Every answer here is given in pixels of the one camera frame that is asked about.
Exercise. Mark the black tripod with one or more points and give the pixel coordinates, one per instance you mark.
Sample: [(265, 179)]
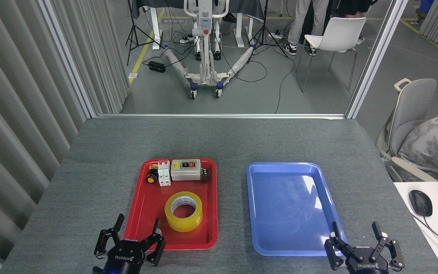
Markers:
[(265, 23), (130, 23)]

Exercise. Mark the grey office chair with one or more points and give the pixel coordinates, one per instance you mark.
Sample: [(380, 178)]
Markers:
[(413, 106)]

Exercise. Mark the white circuit breaker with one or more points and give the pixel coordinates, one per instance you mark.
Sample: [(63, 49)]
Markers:
[(164, 175)]

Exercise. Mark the white stand on wheels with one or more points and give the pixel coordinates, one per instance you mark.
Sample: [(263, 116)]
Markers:
[(205, 45)]

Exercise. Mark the white plastic chair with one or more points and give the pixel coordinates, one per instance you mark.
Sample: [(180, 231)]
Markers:
[(338, 34)]

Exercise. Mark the yellow tape roll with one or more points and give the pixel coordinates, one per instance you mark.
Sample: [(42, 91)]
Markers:
[(194, 219)]

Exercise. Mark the black computer mouse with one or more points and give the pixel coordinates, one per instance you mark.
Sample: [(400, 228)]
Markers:
[(420, 203)]

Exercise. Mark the grey camouflage cushion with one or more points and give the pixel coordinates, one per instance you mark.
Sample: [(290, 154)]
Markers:
[(435, 144)]

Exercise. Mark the grey push button switch box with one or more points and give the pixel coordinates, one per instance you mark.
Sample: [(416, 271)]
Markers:
[(184, 173)]

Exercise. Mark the blue plastic tray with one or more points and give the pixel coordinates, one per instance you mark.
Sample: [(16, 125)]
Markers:
[(287, 213)]

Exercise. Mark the blue bin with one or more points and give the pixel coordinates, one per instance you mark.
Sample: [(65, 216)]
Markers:
[(426, 5)]

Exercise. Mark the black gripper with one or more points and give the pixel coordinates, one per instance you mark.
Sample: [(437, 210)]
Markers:
[(367, 262), (124, 258)]

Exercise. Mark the yellow black push button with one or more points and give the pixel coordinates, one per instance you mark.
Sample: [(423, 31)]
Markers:
[(151, 179)]

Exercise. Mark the dark red cylinder knob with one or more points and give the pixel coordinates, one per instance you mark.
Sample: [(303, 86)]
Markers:
[(205, 176)]

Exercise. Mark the red plastic tray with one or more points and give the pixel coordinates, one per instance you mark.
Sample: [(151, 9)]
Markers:
[(150, 220)]

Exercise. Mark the person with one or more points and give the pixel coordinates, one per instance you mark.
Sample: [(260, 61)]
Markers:
[(306, 19), (350, 7)]

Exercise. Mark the table with black cloth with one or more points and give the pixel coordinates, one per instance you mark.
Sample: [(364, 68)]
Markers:
[(242, 5)]

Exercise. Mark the black power adapter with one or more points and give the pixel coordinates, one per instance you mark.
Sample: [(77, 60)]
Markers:
[(156, 67)]

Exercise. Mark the silver post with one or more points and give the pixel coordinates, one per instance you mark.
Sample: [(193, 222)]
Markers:
[(376, 57)]

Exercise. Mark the silver rail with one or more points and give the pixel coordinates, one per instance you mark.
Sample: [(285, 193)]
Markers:
[(219, 115)]

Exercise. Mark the white desk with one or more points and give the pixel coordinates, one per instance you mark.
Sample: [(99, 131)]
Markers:
[(437, 201)]

